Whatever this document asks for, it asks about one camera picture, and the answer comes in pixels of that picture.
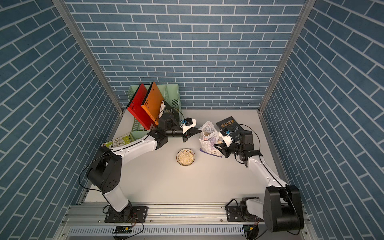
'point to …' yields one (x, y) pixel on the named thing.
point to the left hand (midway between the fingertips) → (203, 131)
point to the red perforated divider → (135, 108)
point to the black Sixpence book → (165, 107)
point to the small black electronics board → (123, 229)
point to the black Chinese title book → (234, 128)
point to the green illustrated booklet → (125, 139)
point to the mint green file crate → (170, 94)
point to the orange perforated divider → (152, 103)
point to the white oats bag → (209, 137)
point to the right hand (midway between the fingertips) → (218, 144)
